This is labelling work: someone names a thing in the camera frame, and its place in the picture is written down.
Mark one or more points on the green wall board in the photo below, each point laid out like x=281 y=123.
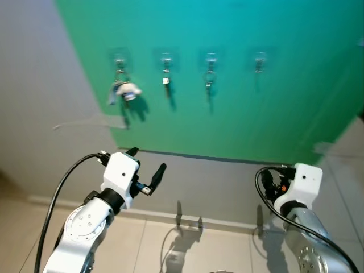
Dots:
x=239 y=114

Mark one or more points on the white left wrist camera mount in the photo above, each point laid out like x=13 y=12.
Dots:
x=119 y=170

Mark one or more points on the small single silver key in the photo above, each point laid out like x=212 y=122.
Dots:
x=166 y=79

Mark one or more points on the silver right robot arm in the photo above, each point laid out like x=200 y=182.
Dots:
x=307 y=239

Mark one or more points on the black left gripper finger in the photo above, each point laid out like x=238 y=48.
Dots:
x=158 y=175
x=132 y=152

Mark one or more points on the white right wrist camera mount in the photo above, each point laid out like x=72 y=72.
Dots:
x=301 y=182

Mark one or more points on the key bunch with white charm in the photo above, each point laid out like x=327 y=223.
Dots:
x=128 y=88

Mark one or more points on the clear adhesive wall hook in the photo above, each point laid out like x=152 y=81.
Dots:
x=165 y=58
x=119 y=58
x=260 y=58
x=211 y=58

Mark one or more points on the small clear tape piece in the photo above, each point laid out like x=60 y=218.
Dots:
x=323 y=148

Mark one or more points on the long clear tape strip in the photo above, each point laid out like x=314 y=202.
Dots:
x=85 y=122

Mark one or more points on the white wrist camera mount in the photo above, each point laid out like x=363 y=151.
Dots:
x=301 y=182
x=119 y=170

